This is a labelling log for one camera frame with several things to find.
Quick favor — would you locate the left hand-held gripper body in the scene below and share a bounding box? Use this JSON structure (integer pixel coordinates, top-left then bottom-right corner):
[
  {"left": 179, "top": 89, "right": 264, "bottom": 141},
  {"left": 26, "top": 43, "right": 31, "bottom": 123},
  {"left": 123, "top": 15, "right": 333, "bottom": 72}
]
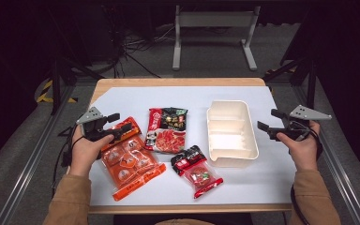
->
[{"left": 75, "top": 106, "right": 123, "bottom": 143}]

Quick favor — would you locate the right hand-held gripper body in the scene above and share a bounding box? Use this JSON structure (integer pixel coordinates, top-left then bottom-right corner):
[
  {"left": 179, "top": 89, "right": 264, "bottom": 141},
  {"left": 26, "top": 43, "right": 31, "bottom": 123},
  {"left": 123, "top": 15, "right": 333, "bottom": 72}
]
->
[{"left": 266, "top": 104, "right": 333, "bottom": 143}]

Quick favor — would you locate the white plastic bin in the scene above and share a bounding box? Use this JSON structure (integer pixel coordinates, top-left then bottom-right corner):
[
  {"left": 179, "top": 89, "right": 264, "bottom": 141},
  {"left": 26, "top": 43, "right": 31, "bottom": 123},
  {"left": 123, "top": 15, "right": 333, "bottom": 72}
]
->
[{"left": 205, "top": 99, "right": 260, "bottom": 169}]

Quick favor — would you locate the large orange seasoning packet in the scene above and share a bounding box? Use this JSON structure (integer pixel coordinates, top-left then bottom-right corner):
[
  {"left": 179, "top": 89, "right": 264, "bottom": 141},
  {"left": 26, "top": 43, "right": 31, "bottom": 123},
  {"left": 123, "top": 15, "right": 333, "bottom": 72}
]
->
[{"left": 100, "top": 116, "right": 168, "bottom": 203}]

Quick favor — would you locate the person's right hand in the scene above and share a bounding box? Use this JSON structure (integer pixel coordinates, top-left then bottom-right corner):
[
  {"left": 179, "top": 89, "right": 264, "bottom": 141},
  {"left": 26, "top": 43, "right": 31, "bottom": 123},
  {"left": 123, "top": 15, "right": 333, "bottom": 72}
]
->
[{"left": 276, "top": 120, "right": 322, "bottom": 173}]

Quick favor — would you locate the person's left hand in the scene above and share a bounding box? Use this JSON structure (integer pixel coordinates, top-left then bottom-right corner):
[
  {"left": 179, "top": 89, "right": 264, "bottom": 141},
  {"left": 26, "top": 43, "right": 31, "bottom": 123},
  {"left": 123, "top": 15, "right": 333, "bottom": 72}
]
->
[{"left": 68, "top": 125, "right": 115, "bottom": 178}]

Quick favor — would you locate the black tripod stand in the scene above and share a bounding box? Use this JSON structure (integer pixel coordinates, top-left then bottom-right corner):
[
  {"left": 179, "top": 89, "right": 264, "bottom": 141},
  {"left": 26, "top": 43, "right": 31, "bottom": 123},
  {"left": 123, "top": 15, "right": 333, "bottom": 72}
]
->
[
  {"left": 263, "top": 55, "right": 319, "bottom": 109},
  {"left": 44, "top": 55, "right": 105, "bottom": 116}
]

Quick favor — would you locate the black and red seasoning packet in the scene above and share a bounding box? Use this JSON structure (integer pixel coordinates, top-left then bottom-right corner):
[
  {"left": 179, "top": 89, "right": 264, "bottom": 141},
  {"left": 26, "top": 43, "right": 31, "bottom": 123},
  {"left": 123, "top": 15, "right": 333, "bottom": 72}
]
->
[{"left": 143, "top": 107, "right": 189, "bottom": 155}]

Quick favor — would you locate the yellow black hazard tape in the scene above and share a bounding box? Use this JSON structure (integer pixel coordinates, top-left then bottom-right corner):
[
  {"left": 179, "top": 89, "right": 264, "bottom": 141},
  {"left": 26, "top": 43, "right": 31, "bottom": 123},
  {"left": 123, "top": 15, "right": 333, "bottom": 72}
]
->
[{"left": 36, "top": 79, "right": 78, "bottom": 104}]

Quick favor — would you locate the small red clear seasoning packet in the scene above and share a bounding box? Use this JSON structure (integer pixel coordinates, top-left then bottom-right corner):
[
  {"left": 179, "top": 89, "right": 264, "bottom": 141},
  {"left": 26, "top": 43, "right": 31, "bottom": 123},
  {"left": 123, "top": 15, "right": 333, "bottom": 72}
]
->
[{"left": 170, "top": 144, "right": 225, "bottom": 200}]

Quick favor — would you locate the grey metal stand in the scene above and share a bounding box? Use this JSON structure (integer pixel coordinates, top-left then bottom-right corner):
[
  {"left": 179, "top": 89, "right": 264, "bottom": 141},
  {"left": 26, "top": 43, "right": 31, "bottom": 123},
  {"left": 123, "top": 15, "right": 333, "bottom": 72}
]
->
[{"left": 172, "top": 4, "right": 262, "bottom": 72}]

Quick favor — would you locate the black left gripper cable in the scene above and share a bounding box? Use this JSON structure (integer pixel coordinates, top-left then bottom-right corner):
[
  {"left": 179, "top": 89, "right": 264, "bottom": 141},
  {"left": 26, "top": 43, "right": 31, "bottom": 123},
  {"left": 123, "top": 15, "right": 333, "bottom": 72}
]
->
[{"left": 52, "top": 124, "right": 86, "bottom": 192}]

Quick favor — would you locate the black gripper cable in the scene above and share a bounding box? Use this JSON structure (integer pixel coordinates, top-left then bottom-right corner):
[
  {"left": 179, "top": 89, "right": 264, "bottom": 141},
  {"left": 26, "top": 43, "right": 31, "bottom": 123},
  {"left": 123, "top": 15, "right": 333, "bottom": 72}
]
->
[
  {"left": 52, "top": 124, "right": 86, "bottom": 192},
  {"left": 288, "top": 122, "right": 324, "bottom": 225}
]

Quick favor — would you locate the aluminium floor rail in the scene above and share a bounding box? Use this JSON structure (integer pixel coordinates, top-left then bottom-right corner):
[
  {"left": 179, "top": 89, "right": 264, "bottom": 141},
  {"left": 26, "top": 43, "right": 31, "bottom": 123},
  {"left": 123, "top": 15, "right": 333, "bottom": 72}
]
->
[
  {"left": 0, "top": 83, "right": 77, "bottom": 225},
  {"left": 293, "top": 83, "right": 360, "bottom": 225}
]

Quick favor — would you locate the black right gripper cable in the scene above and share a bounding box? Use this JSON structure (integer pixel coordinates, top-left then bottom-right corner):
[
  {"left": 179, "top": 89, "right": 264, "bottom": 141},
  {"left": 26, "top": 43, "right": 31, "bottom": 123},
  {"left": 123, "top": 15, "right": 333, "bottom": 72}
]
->
[{"left": 288, "top": 122, "right": 324, "bottom": 225}]

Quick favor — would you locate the bundle of black floor cables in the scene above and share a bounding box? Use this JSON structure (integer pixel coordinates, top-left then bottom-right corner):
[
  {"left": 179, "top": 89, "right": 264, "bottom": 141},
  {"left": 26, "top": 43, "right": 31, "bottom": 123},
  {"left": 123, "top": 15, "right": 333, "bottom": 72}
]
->
[{"left": 100, "top": 5, "right": 176, "bottom": 80}]

